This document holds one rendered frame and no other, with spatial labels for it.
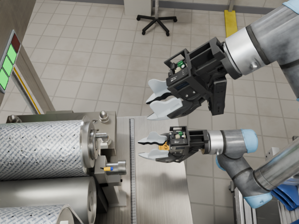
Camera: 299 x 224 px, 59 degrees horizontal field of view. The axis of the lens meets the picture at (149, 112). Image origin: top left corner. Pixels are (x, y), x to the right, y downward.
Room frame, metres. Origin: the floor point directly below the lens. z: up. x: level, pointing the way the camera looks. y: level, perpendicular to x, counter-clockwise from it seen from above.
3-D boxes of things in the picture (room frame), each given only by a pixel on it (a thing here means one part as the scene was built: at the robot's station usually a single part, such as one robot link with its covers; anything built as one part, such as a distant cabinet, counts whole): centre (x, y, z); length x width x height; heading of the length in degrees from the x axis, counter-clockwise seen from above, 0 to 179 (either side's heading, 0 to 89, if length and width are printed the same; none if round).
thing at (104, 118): (0.54, 0.17, 1.05); 0.04 x 0.04 x 0.04
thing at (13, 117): (0.52, 0.49, 1.05); 0.04 x 0.04 x 0.04
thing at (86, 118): (0.31, 0.16, 1.25); 0.15 x 0.01 x 0.15; 3
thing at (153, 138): (0.41, -0.01, 1.12); 0.09 x 0.03 x 0.06; 84
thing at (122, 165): (0.28, 0.07, 1.18); 0.04 x 0.02 x 0.04; 3
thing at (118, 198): (0.28, 0.11, 1.05); 0.06 x 0.05 x 0.31; 93
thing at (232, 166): (0.38, -0.28, 1.01); 0.11 x 0.08 x 0.11; 25
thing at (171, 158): (0.36, -0.06, 1.09); 0.09 x 0.05 x 0.02; 102
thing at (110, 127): (0.48, 0.32, 1.00); 0.40 x 0.16 x 0.06; 93
